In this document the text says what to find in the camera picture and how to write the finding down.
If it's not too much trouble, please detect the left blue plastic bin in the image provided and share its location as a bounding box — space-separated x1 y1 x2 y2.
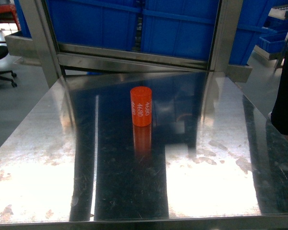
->
46 0 142 51

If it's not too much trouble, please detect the orange cylindrical capacitor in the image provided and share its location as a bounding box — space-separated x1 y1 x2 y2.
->
130 86 152 127

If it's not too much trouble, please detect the blue plastic bin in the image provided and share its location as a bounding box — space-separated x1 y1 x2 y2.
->
141 0 274 65
46 0 142 51

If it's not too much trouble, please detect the small blue bin far right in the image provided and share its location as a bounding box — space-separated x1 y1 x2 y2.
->
258 33 287 54

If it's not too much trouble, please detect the right blue plastic bin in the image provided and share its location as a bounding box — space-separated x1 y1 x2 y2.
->
141 0 274 65

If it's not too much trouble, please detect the stainless steel rack frame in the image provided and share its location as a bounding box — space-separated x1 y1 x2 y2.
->
5 0 252 86

